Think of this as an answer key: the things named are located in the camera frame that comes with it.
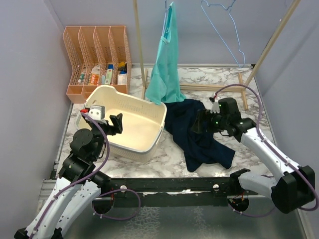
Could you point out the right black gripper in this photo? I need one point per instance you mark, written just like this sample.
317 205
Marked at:
203 115

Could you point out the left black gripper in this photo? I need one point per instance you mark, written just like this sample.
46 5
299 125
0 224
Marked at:
116 120

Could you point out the navy blue t shirt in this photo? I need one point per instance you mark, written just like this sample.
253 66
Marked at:
198 148

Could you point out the teal t shirt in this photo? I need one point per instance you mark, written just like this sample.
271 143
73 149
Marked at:
164 86

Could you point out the light blue wire hanger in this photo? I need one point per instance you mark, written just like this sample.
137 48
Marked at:
205 5

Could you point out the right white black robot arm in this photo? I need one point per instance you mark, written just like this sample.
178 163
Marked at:
291 185

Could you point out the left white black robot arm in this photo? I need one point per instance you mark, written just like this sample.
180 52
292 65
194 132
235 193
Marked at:
79 181

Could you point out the cream plastic laundry basket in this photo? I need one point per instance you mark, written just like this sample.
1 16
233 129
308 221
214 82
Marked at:
143 122

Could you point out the white blue box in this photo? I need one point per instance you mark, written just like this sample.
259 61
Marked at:
122 78

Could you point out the orange white packet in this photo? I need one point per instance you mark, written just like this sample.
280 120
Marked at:
94 75

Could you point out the green white box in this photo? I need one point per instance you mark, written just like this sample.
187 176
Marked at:
109 74

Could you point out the yellow black sponge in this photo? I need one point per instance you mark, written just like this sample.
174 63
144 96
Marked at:
121 66

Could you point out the small bottle in organizer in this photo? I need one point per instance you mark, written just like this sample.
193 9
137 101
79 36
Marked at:
81 78

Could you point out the wooden clothes rack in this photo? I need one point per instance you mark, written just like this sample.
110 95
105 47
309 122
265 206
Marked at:
242 86

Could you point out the orange plastic file organizer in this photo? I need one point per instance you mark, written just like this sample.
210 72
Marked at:
88 46

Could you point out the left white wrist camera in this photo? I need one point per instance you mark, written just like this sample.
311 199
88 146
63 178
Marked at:
95 112

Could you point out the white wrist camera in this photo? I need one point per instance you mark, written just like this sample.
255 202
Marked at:
215 109
95 112

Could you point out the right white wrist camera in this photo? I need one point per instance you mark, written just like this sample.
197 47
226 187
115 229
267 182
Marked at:
215 109

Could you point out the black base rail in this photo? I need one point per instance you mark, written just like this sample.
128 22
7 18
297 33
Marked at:
165 192

